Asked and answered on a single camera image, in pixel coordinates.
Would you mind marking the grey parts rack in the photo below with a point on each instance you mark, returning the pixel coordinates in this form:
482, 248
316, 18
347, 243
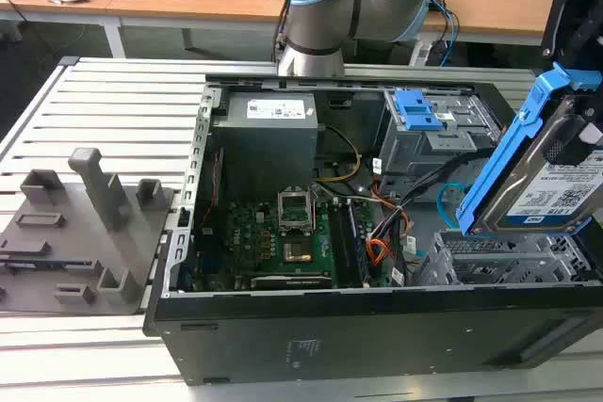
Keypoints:
94, 251

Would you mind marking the hard disk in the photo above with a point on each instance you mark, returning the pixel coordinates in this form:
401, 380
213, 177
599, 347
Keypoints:
518, 195

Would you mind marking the black expansion slot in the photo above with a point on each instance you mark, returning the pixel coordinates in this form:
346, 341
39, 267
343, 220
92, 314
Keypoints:
292, 281

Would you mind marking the grey metal disk bay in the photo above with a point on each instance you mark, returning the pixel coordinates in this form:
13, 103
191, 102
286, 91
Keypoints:
494, 261

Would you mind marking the CPU socket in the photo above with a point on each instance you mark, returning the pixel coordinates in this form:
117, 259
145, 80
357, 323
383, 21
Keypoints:
297, 251

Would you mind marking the black RAM stick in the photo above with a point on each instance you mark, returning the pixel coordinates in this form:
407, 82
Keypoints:
358, 246

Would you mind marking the black open PC case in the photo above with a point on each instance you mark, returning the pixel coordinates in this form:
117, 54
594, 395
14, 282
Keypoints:
330, 336

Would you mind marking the blue plastic drive latch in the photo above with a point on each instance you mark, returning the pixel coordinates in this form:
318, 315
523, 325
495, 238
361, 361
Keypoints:
417, 110

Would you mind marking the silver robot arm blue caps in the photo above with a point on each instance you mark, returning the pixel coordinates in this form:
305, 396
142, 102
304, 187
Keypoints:
325, 11

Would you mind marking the grey metal drive cage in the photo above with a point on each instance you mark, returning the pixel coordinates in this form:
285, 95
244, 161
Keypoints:
424, 148

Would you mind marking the green motherboard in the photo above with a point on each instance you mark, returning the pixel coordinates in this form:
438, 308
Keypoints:
245, 237

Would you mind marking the grey power supply unit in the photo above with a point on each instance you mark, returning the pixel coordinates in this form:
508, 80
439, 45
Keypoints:
264, 148

